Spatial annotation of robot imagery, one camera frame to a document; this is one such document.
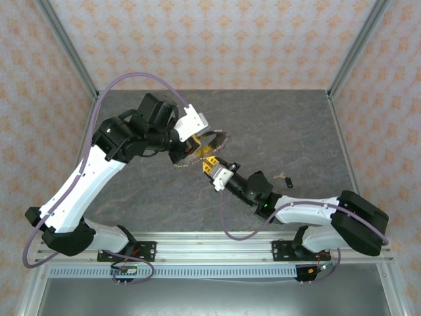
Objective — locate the metal band keyring with rings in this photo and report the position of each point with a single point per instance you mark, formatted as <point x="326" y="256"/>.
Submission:
<point x="219" y="143"/>

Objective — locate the key with black tag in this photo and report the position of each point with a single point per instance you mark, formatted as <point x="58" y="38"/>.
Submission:
<point x="289" y="182"/>

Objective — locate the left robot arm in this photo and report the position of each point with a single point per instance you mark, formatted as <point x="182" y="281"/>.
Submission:
<point x="75" y="191"/>

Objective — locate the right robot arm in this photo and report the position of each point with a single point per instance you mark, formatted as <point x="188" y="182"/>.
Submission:
<point x="306" y="214"/>

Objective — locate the small controller board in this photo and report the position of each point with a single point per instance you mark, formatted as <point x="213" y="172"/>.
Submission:
<point x="126" y="271"/>
<point x="320" y="268"/>

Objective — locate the grey metal shelf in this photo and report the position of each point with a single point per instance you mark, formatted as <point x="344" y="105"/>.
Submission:
<point x="213" y="299"/>

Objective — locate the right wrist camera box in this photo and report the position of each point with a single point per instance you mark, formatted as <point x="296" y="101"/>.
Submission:
<point x="222" y="179"/>

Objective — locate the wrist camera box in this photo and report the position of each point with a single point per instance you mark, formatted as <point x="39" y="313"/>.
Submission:
<point x="190" y="121"/>
<point x="222" y="179"/>

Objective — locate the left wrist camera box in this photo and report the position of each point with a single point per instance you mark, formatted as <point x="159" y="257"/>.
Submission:
<point x="190" y="121"/>

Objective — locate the aluminium table edge rail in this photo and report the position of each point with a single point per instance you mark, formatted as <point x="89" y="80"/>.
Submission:
<point x="343" y="141"/>
<point x="89" y="122"/>

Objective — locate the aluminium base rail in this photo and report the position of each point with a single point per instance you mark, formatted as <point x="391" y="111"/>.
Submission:
<point x="213" y="247"/>

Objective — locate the aluminium frame post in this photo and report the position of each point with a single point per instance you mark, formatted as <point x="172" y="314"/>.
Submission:
<point x="356" y="46"/>
<point x="69" y="46"/>

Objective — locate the aluminium lower frame rail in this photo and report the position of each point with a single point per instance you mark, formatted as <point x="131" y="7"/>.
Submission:
<point x="29" y="311"/>
<point x="396" y="311"/>

